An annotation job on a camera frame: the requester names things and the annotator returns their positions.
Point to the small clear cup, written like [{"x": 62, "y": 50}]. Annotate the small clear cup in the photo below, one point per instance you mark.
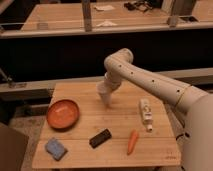
[{"x": 42, "y": 26}]

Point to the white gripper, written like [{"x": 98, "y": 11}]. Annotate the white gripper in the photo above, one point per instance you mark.
[{"x": 112, "y": 82}]

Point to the white tube bottle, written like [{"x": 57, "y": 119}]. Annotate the white tube bottle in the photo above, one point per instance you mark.
[{"x": 146, "y": 114}]

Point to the white paper sheet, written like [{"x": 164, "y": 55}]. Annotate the white paper sheet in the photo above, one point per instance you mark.
[{"x": 104, "y": 8}]

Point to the blue sponge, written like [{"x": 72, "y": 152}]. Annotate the blue sponge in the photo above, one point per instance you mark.
[{"x": 56, "y": 149}]

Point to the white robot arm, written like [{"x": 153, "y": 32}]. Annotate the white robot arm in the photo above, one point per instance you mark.
[{"x": 196, "y": 104}]

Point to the small wooden table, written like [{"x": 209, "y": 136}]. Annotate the small wooden table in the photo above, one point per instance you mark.
[{"x": 155, "y": 148}]

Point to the black rectangular block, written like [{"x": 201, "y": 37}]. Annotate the black rectangular block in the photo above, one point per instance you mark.
[{"x": 100, "y": 138}]

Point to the crumpled white paper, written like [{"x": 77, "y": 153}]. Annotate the crumpled white paper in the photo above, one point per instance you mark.
[{"x": 106, "y": 23}]

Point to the black items on bench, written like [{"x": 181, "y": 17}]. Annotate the black items on bench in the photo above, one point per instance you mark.
[{"x": 141, "y": 5}]

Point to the orange bowl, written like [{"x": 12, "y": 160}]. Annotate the orange bowl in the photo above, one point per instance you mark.
[{"x": 62, "y": 114}]

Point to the orange carrot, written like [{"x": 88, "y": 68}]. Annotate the orange carrot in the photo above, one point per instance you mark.
[{"x": 132, "y": 141}]

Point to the white ceramic cup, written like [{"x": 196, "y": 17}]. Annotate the white ceramic cup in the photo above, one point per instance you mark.
[{"x": 105, "y": 93}]

